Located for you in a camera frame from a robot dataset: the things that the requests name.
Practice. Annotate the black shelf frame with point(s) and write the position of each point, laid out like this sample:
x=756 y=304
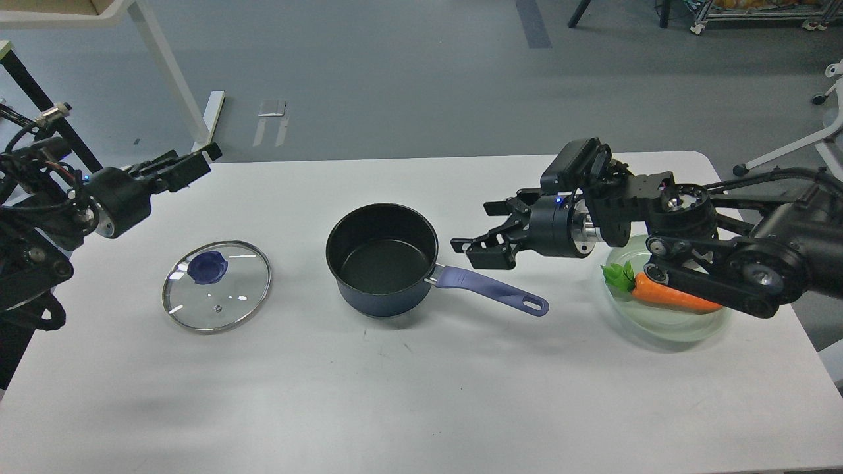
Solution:
x=32 y=90

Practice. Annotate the blue saucepan with handle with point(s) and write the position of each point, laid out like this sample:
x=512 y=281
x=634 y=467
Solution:
x=383 y=257

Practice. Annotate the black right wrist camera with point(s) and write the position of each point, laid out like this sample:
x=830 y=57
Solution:
x=578 y=164

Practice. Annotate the glass lid blue knob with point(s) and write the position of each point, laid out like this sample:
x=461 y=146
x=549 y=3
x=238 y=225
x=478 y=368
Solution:
x=217 y=287

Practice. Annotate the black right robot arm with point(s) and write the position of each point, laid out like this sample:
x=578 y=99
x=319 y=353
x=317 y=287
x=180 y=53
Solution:
x=751 y=244

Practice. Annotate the metal wheeled cart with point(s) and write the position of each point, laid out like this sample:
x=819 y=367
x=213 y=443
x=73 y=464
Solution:
x=810 y=15

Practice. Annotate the orange toy carrot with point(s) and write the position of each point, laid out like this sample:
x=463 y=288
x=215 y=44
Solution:
x=640 y=287

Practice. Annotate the white desk frame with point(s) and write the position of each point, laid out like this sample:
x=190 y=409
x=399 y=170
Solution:
x=112 y=62

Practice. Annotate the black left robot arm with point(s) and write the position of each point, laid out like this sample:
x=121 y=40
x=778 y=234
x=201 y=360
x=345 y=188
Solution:
x=49 y=208

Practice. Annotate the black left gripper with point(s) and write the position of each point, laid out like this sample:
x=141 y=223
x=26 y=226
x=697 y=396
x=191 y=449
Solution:
x=122 y=199

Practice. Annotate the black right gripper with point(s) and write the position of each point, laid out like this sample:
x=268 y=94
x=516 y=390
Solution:
x=549 y=225

